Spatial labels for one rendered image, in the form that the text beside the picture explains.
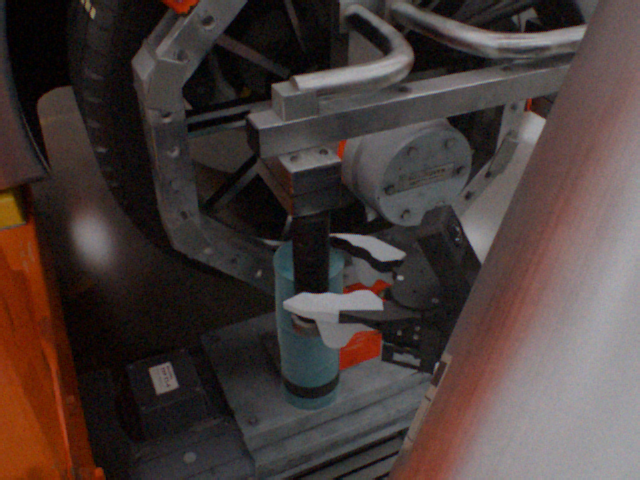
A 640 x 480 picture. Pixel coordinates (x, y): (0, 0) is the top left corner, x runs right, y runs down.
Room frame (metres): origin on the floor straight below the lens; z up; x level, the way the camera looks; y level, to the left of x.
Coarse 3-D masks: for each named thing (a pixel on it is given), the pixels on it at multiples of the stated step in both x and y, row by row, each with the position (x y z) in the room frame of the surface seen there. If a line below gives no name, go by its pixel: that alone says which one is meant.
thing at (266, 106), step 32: (288, 0) 0.79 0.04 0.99; (416, 0) 0.88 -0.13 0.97; (448, 0) 0.95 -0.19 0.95; (224, 32) 0.76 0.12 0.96; (320, 32) 0.85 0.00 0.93; (416, 32) 1.05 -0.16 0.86; (256, 64) 0.78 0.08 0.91; (288, 64) 0.80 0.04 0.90; (320, 64) 0.86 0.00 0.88; (416, 64) 1.04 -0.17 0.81; (448, 64) 0.91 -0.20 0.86; (480, 64) 0.91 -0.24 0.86; (256, 96) 0.79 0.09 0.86; (192, 128) 0.74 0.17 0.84; (224, 128) 0.75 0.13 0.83; (192, 160) 0.93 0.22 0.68; (256, 160) 0.77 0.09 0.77; (224, 192) 0.75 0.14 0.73; (256, 192) 0.92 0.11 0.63; (224, 224) 0.73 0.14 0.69; (256, 224) 0.79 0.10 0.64; (288, 224) 0.79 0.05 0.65; (352, 224) 0.83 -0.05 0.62
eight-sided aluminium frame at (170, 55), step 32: (224, 0) 0.65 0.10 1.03; (160, 32) 0.66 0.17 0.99; (192, 32) 0.64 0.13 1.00; (512, 32) 0.83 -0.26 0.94; (160, 64) 0.62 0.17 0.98; (192, 64) 0.63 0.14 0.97; (160, 96) 0.61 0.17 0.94; (160, 128) 0.62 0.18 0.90; (480, 128) 0.86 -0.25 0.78; (512, 128) 0.83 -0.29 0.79; (160, 160) 0.61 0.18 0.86; (480, 160) 0.83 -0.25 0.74; (160, 192) 0.62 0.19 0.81; (192, 192) 0.63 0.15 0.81; (480, 192) 0.82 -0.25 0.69; (192, 224) 0.62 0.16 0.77; (192, 256) 0.62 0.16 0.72; (224, 256) 0.64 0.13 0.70; (256, 256) 0.66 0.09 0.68
